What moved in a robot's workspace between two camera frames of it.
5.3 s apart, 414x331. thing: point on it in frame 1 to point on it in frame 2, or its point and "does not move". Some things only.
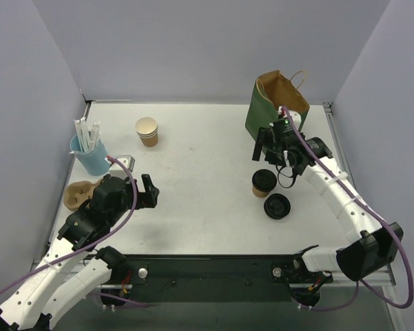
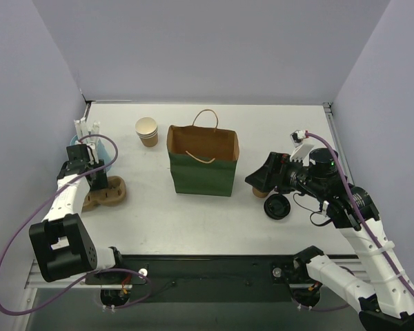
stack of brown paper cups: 146,128 does not move
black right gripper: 267,148 to 274,171
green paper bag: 269,93 to 203,158
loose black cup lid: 277,205 does not move
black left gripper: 143,198 to 99,177
